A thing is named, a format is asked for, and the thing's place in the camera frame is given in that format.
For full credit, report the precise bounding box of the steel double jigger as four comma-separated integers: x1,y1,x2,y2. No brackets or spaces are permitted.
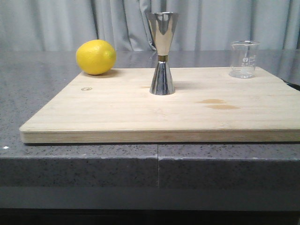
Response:
146,12,179,96

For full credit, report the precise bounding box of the glass beaker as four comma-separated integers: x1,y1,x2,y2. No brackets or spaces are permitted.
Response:
229,40,260,79

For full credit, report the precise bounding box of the wooden cutting board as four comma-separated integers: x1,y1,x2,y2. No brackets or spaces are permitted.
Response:
20,67,300,143

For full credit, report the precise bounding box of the yellow lemon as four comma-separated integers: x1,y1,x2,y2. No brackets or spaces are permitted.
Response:
75,39,117,75

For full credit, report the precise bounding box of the black object behind board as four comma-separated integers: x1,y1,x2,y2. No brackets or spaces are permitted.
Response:
283,80,300,91

